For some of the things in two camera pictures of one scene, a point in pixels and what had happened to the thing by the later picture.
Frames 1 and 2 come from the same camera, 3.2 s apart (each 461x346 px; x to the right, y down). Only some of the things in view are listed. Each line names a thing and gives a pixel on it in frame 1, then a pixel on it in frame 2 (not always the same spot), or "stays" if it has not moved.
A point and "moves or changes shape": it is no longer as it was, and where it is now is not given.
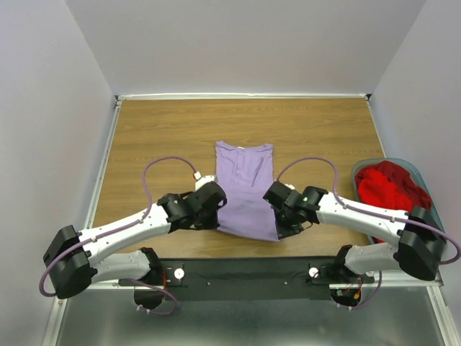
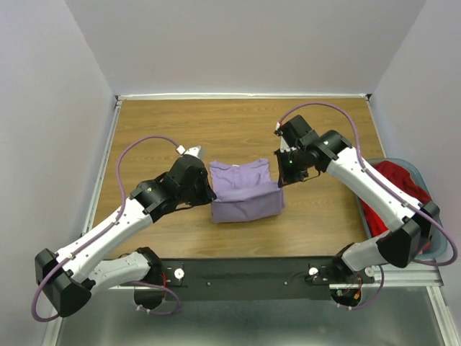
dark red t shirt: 420,197 stays
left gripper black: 212,224 to 208,194
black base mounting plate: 247,279 stays
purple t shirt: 245,174 moves or changes shape
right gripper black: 283,230 to 285,176
